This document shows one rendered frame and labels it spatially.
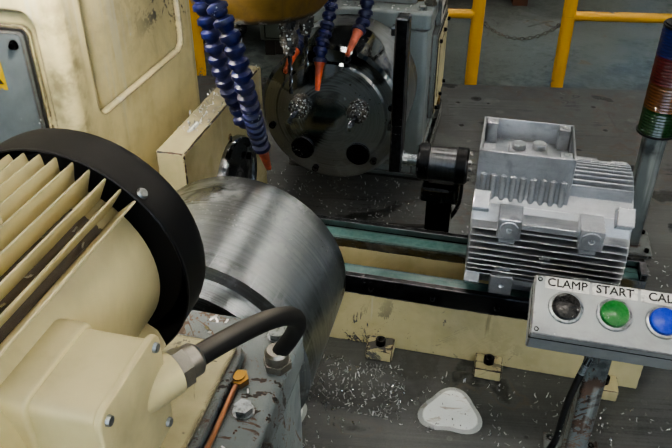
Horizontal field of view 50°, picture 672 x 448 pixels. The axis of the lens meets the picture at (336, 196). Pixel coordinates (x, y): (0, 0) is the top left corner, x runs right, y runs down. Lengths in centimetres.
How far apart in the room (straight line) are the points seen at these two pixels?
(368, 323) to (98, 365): 74
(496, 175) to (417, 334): 29
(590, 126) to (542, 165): 91
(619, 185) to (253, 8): 51
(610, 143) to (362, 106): 75
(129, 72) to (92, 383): 71
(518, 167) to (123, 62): 55
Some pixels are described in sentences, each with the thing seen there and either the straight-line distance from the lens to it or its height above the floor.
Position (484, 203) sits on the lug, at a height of 108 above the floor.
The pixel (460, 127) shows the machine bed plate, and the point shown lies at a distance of 176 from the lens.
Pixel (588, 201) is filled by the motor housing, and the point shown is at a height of 108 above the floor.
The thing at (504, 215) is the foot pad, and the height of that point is 108.
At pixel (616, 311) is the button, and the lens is 83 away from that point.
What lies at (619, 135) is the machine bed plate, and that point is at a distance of 183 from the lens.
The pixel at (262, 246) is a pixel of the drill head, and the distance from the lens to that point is 74.
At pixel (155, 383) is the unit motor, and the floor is 129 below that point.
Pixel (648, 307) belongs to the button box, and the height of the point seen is 107.
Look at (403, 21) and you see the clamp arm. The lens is 106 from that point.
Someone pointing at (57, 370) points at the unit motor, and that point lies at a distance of 41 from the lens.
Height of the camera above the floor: 159
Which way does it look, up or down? 32 degrees down
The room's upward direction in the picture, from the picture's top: straight up
